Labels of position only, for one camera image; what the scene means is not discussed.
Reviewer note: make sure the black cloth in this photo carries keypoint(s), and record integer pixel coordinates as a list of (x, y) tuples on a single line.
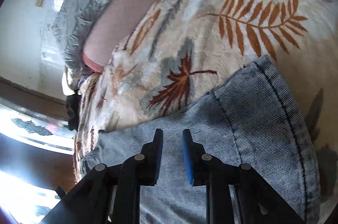
[(72, 106)]

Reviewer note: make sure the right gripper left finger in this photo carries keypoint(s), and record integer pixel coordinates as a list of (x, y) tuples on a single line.
[(111, 194)]

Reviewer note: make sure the leaf patterned cream blanket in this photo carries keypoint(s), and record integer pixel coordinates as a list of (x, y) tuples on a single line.
[(184, 48)]

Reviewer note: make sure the white pillow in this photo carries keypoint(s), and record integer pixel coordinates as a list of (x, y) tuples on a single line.
[(70, 81)]

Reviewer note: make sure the blue denim pant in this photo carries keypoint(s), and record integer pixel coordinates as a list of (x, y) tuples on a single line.
[(251, 118)]

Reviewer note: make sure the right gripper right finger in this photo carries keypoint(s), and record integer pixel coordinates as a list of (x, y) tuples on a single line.
[(233, 193)]

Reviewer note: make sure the grey quilted cushion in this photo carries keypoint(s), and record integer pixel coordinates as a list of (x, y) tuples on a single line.
[(72, 26)]

